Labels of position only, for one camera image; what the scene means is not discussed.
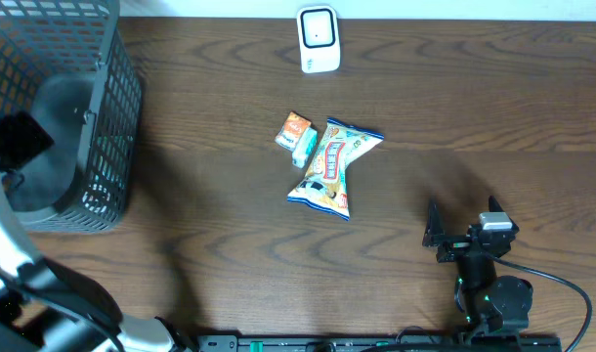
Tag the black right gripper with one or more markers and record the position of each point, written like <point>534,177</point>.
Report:
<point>435,236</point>

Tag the colourful snack chip bag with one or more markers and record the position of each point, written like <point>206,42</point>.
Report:
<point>324,186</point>

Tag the light teal small box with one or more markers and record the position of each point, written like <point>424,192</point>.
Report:
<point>304,148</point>

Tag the orange small snack box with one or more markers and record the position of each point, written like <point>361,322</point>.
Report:
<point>292,130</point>

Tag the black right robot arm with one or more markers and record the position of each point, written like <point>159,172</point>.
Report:
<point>494,305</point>

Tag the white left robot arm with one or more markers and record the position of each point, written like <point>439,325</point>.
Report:
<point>45,306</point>

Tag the white barcode scanner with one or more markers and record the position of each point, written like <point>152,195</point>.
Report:
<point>319,40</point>

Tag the grey plastic mesh basket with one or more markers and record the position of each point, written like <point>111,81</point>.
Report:
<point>64,64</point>

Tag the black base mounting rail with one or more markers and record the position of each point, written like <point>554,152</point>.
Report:
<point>415,341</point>

